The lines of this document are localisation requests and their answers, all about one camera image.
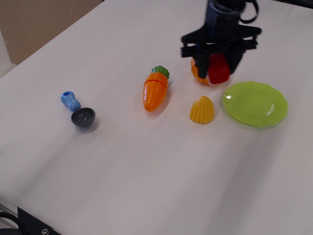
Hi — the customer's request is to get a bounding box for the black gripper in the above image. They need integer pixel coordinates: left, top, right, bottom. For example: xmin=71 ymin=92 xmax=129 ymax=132
xmin=180 ymin=0 xmax=262 ymax=78

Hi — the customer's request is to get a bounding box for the red white toy sushi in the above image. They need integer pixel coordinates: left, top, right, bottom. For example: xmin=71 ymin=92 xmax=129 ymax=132
xmin=208 ymin=53 xmax=230 ymax=85

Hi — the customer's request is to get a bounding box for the green plastic plate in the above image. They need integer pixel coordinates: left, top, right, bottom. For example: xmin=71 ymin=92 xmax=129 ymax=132
xmin=222 ymin=81 xmax=289 ymax=127

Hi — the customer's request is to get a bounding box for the orange toy pumpkin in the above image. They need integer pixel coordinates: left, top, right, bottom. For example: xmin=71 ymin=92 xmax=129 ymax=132
xmin=191 ymin=58 xmax=211 ymax=85

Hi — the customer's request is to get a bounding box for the yellow toy corn piece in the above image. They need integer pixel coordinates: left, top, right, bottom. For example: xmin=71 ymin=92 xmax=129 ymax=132
xmin=189 ymin=96 xmax=215 ymax=124

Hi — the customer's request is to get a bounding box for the orange toy carrot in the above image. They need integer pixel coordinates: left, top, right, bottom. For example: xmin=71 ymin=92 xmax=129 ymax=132
xmin=142 ymin=66 xmax=170 ymax=112

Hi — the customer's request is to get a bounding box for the blue grey toy scoop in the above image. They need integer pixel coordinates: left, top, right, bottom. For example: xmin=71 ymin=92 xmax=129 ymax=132
xmin=61 ymin=91 xmax=95 ymax=127

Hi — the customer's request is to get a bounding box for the black corner bracket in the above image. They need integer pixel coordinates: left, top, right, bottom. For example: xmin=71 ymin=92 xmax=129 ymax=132
xmin=17 ymin=207 xmax=61 ymax=235

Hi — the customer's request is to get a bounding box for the aluminium frame rail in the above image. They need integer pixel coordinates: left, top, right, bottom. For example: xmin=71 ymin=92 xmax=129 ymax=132
xmin=0 ymin=196 xmax=18 ymax=218

